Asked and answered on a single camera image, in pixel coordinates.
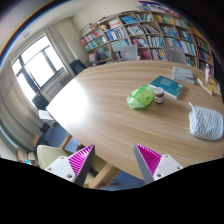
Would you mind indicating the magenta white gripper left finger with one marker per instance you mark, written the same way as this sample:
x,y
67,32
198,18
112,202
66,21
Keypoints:
x,y
75,167

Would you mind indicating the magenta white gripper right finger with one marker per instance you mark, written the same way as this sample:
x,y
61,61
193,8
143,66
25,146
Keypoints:
x,y
154,166

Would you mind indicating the light blue knitted towel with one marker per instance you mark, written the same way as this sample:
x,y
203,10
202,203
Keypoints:
x,y
206,123

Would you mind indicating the light green chair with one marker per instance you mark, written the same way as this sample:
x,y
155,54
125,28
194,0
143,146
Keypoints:
x,y
47,155

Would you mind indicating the green plastic bag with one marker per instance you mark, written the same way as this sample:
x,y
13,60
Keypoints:
x,y
140,97

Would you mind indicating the small glass jar red lid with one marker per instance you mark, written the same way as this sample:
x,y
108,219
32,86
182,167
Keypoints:
x,y
159,95

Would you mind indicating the teal book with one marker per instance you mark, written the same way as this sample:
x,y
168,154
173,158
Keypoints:
x,y
170,87

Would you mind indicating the white radiator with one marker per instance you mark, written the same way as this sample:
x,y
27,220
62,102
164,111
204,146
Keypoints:
x,y
53,87

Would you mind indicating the light blue white book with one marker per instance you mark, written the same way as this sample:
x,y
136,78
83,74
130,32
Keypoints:
x,y
182,74

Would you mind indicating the yellow book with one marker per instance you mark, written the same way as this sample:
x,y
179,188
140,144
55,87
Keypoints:
x,y
211,86

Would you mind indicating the dark blue office chair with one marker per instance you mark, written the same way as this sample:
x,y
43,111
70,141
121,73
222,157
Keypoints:
x,y
77,66

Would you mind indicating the white bottle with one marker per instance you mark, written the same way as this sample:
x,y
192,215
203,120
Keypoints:
x,y
207,73

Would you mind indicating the grey chair right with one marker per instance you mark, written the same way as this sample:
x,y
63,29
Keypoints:
x,y
175,54

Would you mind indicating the grey chair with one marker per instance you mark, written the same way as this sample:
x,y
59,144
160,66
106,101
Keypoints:
x,y
129,53
175,54

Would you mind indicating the grey chair left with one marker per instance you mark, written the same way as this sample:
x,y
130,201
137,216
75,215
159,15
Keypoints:
x,y
129,53

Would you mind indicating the large wooden bookshelf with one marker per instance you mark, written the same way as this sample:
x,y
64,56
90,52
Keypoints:
x,y
150,32

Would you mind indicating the window with dark frame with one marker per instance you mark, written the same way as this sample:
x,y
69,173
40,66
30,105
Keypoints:
x,y
36,66

